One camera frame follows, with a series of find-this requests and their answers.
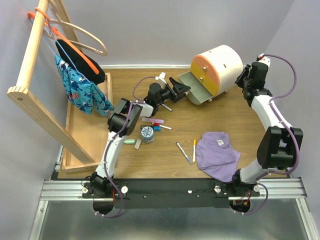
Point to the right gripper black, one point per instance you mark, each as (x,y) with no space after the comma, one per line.
(245,71)

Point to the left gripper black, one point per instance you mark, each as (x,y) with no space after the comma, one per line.
(179,88)

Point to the grey bottom drawer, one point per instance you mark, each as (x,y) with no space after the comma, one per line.
(197,94)

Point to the blue small cap eraser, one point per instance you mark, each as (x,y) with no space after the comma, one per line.
(156,128)

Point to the grey white eraser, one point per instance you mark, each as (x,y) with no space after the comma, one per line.
(137,144)

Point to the mint green eraser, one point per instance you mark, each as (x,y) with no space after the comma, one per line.
(129,141)

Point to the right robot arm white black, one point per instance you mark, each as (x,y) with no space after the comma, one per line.
(279,149)

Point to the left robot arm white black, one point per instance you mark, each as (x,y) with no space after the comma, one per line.
(122,123)

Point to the blue capped white marker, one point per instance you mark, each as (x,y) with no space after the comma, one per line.
(168,108)

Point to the red capped white marker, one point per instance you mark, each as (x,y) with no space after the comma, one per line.
(162,126)

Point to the pink highlighter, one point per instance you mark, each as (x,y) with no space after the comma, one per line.
(153,120)

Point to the yellow white pen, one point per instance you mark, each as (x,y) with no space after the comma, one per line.
(194,151)

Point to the round blue tin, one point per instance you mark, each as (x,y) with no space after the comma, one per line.
(147,134)

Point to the grey silver pen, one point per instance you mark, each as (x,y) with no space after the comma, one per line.
(184,153)

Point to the purple cloth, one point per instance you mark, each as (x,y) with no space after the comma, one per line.
(216,156)

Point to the blue shark pattern garment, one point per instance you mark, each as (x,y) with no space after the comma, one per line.
(82,93)

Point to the wooden tray base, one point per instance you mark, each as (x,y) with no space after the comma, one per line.
(91,133)

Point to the black garment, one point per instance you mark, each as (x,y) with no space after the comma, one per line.
(70,56)

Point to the wooden hanger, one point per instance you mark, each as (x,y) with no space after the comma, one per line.
(63,20)

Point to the orange hanger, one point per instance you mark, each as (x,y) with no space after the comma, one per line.
(53,31)

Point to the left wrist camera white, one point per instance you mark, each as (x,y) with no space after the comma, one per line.
(161,79)

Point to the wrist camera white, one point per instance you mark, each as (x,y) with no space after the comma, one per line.
(161,79)
(263,59)

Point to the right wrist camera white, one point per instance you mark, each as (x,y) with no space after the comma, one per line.
(263,59)

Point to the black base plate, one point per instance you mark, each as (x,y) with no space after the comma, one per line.
(165,193)

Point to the aluminium rail frame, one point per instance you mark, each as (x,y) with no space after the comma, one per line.
(280,212)

